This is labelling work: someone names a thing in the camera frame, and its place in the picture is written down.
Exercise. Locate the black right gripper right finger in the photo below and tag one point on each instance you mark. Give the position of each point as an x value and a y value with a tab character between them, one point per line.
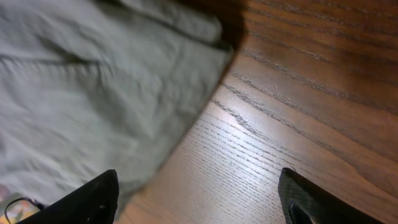
305	202

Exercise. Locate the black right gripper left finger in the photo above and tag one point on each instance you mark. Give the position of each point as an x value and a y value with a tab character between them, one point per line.
95	202

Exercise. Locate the khaki green shorts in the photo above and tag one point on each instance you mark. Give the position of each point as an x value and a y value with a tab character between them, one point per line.
88	86

